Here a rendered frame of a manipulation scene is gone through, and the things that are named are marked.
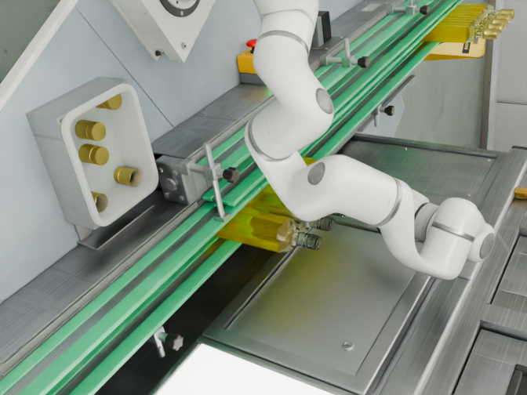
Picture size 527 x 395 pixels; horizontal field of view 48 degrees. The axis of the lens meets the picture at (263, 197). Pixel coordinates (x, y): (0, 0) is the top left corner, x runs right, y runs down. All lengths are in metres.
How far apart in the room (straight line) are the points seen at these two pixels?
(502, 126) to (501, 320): 6.47
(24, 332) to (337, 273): 0.62
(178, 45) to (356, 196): 0.51
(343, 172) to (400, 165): 0.84
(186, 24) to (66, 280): 0.54
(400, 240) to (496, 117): 6.65
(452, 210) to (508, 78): 6.36
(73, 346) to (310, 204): 0.43
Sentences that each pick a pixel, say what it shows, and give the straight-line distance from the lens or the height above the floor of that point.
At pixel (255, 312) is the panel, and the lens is 1.20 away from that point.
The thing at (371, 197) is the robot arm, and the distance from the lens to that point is 0.90.
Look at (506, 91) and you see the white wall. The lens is 7.43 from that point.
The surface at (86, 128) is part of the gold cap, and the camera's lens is 1.10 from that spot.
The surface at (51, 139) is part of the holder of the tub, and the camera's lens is 1.06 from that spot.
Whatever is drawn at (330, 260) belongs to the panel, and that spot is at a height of 1.11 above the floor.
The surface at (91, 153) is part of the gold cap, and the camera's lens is 1.11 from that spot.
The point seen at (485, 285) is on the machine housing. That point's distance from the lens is 1.28.
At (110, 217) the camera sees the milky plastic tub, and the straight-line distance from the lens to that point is 1.11.
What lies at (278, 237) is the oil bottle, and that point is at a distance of 1.15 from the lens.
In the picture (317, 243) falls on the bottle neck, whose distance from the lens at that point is 1.15.
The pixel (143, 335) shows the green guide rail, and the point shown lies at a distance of 1.08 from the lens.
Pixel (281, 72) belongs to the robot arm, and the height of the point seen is 1.18.
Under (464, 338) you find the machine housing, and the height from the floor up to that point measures 1.42.
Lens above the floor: 1.62
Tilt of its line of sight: 31 degrees down
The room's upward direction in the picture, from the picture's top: 102 degrees clockwise
